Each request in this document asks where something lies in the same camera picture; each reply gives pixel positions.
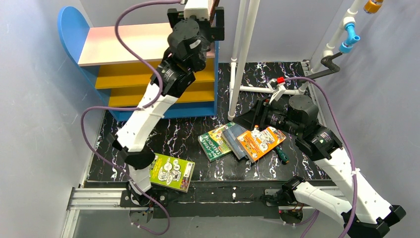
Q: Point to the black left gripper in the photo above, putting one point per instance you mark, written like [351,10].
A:
[175,16]

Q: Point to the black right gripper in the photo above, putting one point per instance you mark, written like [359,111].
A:
[261,112]

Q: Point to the lime green treehouse book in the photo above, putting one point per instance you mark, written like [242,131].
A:
[171,172]

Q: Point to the red hardcover book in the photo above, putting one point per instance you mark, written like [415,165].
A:
[214,5]

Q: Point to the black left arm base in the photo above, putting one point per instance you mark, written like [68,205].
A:
[147,198]

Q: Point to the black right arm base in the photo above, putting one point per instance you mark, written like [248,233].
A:
[286,197]

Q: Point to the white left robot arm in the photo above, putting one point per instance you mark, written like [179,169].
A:
[166,86]

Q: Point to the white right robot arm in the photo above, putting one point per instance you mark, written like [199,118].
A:
[362,212]

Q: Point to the orange cartoon book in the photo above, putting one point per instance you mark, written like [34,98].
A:
[257,143]

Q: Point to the grey blue book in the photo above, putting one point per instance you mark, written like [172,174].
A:
[230,133]

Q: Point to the dark green storey treehouse book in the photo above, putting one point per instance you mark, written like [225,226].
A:
[213,143]

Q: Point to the blue pink yellow bookshelf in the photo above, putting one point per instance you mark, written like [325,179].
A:
[118,77]

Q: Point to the blue pipe fitting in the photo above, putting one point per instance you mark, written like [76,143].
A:
[352,38]

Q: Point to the orange pipe cap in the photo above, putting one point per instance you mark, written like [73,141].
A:
[372,6]

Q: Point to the green handled screwdriver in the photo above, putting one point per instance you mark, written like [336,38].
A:
[281,155]

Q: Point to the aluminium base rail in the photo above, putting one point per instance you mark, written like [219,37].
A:
[210,209]

